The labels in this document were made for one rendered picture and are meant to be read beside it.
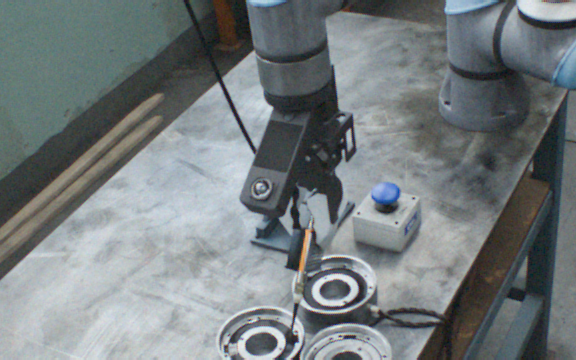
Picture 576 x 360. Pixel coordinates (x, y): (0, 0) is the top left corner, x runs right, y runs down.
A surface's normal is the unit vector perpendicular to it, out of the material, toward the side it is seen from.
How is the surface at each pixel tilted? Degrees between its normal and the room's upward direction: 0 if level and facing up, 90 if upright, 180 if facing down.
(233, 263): 0
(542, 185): 0
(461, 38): 90
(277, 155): 32
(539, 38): 95
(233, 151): 0
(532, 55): 95
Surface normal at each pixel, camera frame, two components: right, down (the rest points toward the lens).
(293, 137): -0.36, -0.37
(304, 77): 0.25, 0.55
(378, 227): -0.51, 0.56
